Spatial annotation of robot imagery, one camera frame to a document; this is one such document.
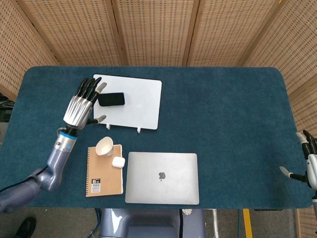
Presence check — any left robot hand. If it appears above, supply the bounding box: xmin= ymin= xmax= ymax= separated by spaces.
xmin=62 ymin=77 xmax=107 ymax=130

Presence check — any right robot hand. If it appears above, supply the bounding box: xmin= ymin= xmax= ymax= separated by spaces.
xmin=279 ymin=129 xmax=317 ymax=191

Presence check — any black eraser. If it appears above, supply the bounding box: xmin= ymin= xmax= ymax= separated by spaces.
xmin=98 ymin=92 xmax=126 ymax=107

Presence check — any brown spiral notebook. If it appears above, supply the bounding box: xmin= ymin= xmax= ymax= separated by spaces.
xmin=85 ymin=144 xmax=124 ymax=198

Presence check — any white printed paper cup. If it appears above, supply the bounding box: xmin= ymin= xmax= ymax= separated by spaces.
xmin=96 ymin=136 xmax=115 ymax=158

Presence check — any white earbuds case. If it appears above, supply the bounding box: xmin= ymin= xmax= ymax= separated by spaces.
xmin=111 ymin=156 xmax=125 ymax=168

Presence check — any blue carpet table cover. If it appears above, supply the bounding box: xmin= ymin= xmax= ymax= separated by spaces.
xmin=0 ymin=65 xmax=314 ymax=209

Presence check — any woven bamboo folding screen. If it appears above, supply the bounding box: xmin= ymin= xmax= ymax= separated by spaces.
xmin=0 ymin=0 xmax=317 ymax=238

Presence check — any grey laptop with apple logo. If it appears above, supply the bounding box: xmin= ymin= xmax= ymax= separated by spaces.
xmin=124 ymin=152 xmax=200 ymax=205

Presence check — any black shoe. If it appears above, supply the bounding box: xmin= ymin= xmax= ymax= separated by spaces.
xmin=14 ymin=216 xmax=37 ymax=238

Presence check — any blue-grey robot torso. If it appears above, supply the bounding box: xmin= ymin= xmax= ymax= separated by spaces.
xmin=98 ymin=208 xmax=206 ymax=238

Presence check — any white board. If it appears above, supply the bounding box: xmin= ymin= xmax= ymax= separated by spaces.
xmin=92 ymin=73 xmax=162 ymax=130

